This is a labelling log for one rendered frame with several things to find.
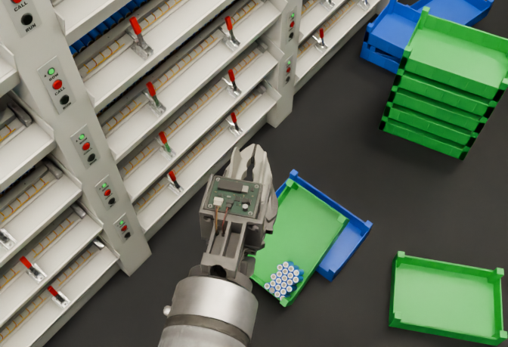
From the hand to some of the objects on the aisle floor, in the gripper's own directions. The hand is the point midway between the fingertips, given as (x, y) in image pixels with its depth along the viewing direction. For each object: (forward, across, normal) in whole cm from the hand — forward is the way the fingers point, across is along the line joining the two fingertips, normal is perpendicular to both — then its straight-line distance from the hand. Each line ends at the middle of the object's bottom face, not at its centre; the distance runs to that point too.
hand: (254, 156), depth 74 cm
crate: (+29, -52, +95) cm, 112 cm away
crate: (+44, -12, +94) cm, 105 cm away
